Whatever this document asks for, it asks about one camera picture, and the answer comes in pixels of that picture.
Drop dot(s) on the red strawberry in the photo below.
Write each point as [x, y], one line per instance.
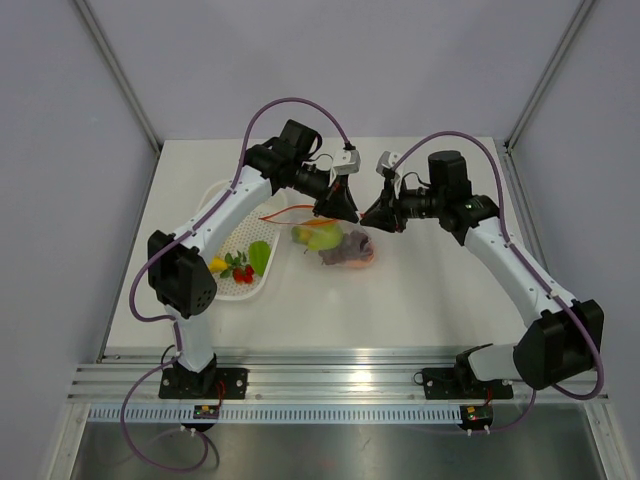
[243, 275]

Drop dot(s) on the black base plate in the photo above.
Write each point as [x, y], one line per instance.
[226, 383]
[443, 384]

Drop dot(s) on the left controller board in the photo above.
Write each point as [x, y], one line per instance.
[206, 412]

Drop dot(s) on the right side aluminium rail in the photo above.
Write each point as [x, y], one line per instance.
[522, 217]

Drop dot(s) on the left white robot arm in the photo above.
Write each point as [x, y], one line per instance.
[179, 262]

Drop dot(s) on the white slotted cable duct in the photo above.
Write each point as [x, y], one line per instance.
[282, 414]

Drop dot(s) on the controller board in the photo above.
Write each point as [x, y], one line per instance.
[476, 418]
[206, 412]

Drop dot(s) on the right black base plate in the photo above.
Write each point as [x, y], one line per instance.
[443, 384]

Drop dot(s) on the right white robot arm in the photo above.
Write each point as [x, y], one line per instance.
[562, 334]

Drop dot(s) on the orange fruit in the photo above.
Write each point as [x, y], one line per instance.
[360, 263]

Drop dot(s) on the right controller board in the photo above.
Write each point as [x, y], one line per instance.
[476, 418]

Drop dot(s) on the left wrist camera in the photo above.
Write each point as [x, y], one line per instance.
[345, 162]

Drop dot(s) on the yellow pear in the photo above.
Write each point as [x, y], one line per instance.
[217, 265]

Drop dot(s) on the clear zip top bag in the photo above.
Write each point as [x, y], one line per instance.
[286, 218]

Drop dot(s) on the aluminium front rail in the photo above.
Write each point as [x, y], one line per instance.
[276, 376]

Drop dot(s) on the aluminium frame post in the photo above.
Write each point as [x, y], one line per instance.
[558, 56]
[100, 40]

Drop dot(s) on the green apple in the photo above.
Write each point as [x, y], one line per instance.
[328, 237]

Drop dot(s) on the white perforated fruit basket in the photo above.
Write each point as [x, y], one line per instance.
[236, 247]

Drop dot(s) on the left aluminium frame post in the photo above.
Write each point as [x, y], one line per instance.
[100, 40]

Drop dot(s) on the purple grape bunch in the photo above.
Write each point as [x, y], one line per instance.
[354, 245]

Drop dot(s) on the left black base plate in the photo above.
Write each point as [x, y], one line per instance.
[226, 383]

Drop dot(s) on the right aluminium frame post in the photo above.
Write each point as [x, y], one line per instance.
[558, 56]

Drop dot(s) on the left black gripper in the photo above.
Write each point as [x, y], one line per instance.
[343, 208]

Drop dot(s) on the aluminium rail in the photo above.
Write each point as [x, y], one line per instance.
[276, 376]
[522, 217]

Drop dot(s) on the orange green mango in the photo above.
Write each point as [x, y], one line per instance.
[302, 233]

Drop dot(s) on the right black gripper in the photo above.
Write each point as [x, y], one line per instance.
[387, 212]

